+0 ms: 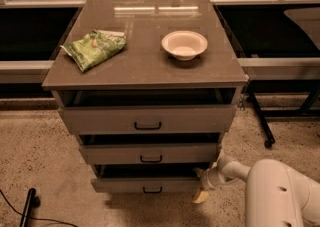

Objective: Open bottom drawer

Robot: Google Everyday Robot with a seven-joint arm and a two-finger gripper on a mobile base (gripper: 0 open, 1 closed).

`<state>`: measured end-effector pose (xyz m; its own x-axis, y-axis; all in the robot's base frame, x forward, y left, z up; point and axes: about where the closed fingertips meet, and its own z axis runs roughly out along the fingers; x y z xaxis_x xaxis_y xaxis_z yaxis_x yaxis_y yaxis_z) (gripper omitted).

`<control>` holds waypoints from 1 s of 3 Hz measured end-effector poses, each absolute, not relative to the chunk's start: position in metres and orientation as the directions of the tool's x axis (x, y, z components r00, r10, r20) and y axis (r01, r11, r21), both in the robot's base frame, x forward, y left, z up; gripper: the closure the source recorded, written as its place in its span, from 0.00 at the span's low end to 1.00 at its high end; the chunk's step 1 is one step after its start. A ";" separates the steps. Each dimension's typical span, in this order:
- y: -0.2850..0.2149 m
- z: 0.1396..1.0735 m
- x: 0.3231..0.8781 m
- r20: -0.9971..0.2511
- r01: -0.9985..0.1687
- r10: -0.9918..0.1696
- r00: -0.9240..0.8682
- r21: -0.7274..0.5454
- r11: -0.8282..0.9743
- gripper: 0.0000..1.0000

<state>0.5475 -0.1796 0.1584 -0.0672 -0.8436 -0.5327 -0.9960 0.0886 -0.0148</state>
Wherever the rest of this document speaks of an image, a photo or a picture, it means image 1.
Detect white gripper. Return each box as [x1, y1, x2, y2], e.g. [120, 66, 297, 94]
[193, 168, 234, 204]

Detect grey bottom drawer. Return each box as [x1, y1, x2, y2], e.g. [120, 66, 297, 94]
[91, 162, 210, 194]

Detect grey drawer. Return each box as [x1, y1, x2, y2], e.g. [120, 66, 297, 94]
[59, 106, 236, 135]
[79, 143, 219, 165]
[91, 162, 210, 194]

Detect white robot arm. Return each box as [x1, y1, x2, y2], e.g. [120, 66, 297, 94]
[194, 156, 320, 227]

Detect grey top drawer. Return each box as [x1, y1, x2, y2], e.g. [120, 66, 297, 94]
[59, 106, 236, 135]

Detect grey drawer cabinet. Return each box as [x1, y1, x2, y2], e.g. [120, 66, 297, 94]
[42, 0, 250, 191]

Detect grey middle drawer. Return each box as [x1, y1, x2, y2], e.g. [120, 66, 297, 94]
[79, 143, 219, 165]

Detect black stand leg with caster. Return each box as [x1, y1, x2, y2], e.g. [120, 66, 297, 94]
[249, 91, 275, 149]

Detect white paper bowl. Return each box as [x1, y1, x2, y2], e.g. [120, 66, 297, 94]
[161, 31, 208, 61]

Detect black leg bottom left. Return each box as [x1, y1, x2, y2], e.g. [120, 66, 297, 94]
[19, 188, 40, 227]

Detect green chip bag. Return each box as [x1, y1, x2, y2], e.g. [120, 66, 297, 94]
[61, 30, 127, 73]

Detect black floor cable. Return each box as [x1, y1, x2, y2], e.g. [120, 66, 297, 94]
[0, 189, 78, 227]

